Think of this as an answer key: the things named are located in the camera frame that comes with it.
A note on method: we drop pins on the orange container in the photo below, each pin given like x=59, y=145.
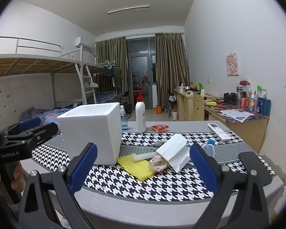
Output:
x=158, y=110

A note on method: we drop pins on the white paper bag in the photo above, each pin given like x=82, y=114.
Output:
x=174, y=150

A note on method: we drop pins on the black object on desk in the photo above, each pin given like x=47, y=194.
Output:
x=230, y=98

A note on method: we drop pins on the blue spray bottle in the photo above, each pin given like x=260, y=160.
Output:
x=124, y=123

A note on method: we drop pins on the small blue white object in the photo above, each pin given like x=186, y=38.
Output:
x=209, y=149

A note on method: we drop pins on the metal pot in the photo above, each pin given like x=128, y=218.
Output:
x=181, y=87

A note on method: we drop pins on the white metal bunk bed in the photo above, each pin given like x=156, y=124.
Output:
x=104, y=96
x=33, y=63

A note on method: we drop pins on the white lotion pump bottle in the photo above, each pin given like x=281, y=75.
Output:
x=140, y=116

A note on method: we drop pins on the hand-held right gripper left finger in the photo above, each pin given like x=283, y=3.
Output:
x=84, y=167

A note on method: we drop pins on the floral cloth pouch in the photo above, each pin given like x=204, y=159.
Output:
x=157, y=164

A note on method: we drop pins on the pink wall poster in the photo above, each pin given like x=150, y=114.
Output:
x=232, y=64

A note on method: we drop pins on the printed paper sheets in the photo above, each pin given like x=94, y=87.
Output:
x=237, y=115

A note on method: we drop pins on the houndstooth tablecloth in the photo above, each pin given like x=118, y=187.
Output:
x=114, y=186

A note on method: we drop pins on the grey sock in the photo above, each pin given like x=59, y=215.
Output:
x=158, y=144

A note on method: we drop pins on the black folding chair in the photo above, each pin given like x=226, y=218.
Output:
x=126, y=102

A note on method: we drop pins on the blue plaid blanket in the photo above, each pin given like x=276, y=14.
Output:
x=46, y=116

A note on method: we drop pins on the wooden chair with smiley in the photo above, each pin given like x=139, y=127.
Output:
x=198, y=107

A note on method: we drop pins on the wooden desk with drawers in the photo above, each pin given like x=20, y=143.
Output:
x=183, y=105

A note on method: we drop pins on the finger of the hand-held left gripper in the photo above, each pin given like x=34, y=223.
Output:
x=44, y=132
x=29, y=123

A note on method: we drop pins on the white hanging cloth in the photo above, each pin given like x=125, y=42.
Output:
x=90, y=84

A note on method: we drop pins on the yellow cloth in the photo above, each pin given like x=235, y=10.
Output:
x=211, y=103

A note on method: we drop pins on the dark hanging clothes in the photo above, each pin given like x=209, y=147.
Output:
x=109, y=70

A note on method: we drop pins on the green desk item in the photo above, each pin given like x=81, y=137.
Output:
x=200, y=86

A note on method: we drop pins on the group of toiletry bottles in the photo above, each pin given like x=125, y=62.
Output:
x=255, y=102

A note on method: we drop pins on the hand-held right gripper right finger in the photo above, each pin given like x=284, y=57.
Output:
x=204, y=169

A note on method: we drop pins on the ceiling tube light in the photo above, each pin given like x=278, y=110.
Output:
x=128, y=9

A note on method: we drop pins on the brown curtain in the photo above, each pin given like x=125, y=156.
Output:
x=171, y=69
x=110, y=52

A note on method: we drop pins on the person's left hand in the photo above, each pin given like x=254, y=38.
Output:
x=17, y=179

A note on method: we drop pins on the white air conditioner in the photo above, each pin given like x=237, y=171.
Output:
x=83, y=43

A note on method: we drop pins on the white foam box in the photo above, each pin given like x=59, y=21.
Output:
x=90, y=133

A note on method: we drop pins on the white remote control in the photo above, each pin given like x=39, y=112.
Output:
x=219, y=131

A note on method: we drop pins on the yellow foam net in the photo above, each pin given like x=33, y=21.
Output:
x=133, y=169

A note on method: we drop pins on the orange snack packet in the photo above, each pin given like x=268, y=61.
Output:
x=159, y=128

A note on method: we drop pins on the group of floor bottles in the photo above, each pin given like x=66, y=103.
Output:
x=172, y=113

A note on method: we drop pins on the white panel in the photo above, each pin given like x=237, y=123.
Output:
x=154, y=95

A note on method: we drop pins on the white foam tube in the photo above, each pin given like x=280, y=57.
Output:
x=143, y=156

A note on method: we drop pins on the wooden desk with patterned cover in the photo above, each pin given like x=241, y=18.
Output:
x=245, y=128

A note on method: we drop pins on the glass balcony door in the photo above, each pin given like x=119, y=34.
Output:
x=140, y=64

